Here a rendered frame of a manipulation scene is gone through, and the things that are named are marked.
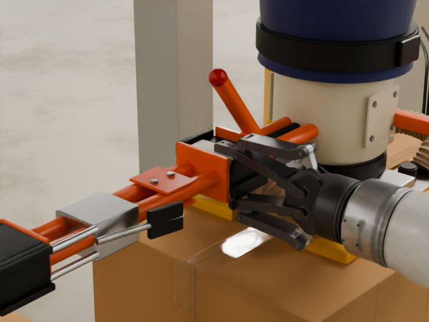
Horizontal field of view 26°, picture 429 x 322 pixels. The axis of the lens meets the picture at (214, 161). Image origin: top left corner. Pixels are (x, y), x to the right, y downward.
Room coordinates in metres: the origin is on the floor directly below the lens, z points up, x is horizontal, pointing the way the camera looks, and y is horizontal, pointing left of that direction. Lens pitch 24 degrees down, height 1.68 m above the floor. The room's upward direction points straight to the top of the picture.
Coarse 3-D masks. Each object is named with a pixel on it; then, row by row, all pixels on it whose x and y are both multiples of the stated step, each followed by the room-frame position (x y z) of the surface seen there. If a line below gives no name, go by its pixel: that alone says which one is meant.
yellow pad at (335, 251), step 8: (408, 160) 1.35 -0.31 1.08; (392, 168) 1.32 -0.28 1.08; (400, 168) 1.25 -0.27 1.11; (408, 168) 1.25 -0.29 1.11; (416, 168) 1.25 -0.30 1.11; (416, 176) 1.27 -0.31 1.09; (424, 176) 1.27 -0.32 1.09; (416, 184) 1.25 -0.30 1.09; (424, 184) 1.25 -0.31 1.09; (296, 224) 1.12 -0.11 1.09; (320, 240) 1.07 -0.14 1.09; (328, 240) 1.07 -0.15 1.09; (312, 248) 1.08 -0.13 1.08; (320, 248) 1.07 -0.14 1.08; (328, 248) 1.06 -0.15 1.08; (336, 248) 1.06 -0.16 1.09; (328, 256) 1.06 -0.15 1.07; (336, 256) 1.05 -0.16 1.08; (344, 256) 1.04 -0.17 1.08; (352, 256) 1.05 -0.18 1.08
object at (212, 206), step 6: (192, 198) 1.21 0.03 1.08; (198, 198) 1.21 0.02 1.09; (204, 198) 1.20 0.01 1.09; (210, 198) 1.20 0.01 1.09; (192, 204) 1.21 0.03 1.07; (198, 204) 1.20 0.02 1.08; (204, 204) 1.20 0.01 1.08; (210, 204) 1.19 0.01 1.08; (216, 204) 1.18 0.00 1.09; (222, 204) 1.18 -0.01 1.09; (228, 204) 1.18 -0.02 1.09; (204, 210) 1.20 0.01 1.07; (210, 210) 1.19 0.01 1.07; (216, 210) 1.18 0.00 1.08; (222, 210) 1.17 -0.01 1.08; (228, 210) 1.17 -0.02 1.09; (234, 210) 1.17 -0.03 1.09; (222, 216) 1.17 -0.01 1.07; (228, 216) 1.17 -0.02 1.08; (234, 216) 1.17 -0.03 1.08
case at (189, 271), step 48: (144, 240) 1.10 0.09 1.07; (192, 240) 1.11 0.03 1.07; (240, 240) 1.11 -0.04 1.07; (96, 288) 1.16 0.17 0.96; (144, 288) 1.10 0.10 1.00; (192, 288) 1.03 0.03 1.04; (240, 288) 0.98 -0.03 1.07; (288, 288) 0.98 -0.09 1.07; (336, 288) 0.98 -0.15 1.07; (384, 288) 1.01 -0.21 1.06
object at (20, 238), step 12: (0, 228) 0.84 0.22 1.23; (12, 228) 0.84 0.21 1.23; (24, 228) 0.84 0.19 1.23; (0, 240) 0.81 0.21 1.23; (12, 240) 0.81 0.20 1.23; (24, 240) 0.81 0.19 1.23; (36, 240) 0.82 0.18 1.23; (48, 240) 0.82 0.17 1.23; (0, 252) 0.79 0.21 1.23; (12, 252) 0.79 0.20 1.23
